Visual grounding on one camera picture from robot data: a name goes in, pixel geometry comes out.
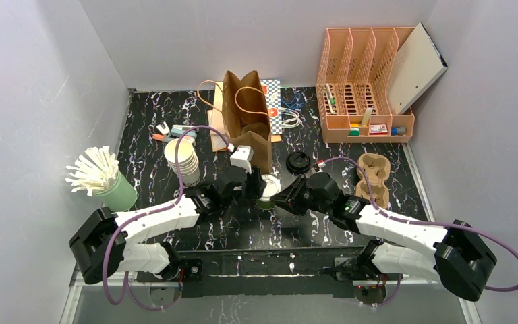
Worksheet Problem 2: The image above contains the stack of white lids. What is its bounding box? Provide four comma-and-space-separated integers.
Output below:
164, 138, 200, 186

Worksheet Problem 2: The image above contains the white folder board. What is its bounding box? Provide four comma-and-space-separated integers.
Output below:
386, 23, 448, 115

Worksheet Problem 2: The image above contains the orange file organizer rack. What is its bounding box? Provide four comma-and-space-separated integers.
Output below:
316, 27, 415, 144

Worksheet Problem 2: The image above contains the brown paper bag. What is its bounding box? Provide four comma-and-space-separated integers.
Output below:
202, 70, 272, 174

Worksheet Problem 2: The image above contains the green paper coffee cup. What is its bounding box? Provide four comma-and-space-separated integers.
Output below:
257, 174, 281, 210

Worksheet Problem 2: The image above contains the checkered paper sheet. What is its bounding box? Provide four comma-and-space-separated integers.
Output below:
260, 79, 283, 135

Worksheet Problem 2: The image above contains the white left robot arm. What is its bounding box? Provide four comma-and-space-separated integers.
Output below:
69, 146, 266, 284

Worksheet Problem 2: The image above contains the cardboard cup carrier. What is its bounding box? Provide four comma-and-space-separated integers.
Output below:
355, 153, 391, 209

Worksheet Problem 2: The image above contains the black coffee cup lid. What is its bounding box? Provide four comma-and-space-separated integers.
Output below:
286, 151, 312, 175

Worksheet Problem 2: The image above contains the green cup of stirrers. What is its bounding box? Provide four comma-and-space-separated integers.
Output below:
65, 146, 138, 212

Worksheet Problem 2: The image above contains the white lid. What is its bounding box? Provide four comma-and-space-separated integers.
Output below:
260, 174, 281, 202

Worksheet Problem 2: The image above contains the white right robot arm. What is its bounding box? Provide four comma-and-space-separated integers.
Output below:
271, 173, 496, 301

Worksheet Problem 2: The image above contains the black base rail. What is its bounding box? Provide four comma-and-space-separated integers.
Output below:
179, 247, 397, 286

